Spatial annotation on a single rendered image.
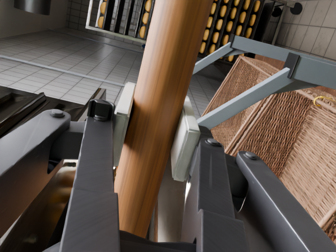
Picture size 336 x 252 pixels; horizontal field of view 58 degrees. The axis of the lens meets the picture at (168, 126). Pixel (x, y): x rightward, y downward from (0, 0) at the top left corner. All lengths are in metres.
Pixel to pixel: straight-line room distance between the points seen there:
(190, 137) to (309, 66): 0.46
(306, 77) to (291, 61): 0.04
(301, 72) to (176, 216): 0.65
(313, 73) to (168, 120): 0.46
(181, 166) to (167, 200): 0.97
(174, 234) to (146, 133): 0.82
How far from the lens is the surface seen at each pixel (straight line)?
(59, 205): 1.00
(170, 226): 1.01
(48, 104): 1.77
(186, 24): 0.16
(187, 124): 0.16
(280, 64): 1.58
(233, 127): 1.82
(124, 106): 0.16
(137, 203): 0.20
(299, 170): 1.20
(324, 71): 0.61
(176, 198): 1.13
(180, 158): 0.16
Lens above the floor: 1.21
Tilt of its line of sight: 7 degrees down
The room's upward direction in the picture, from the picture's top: 77 degrees counter-clockwise
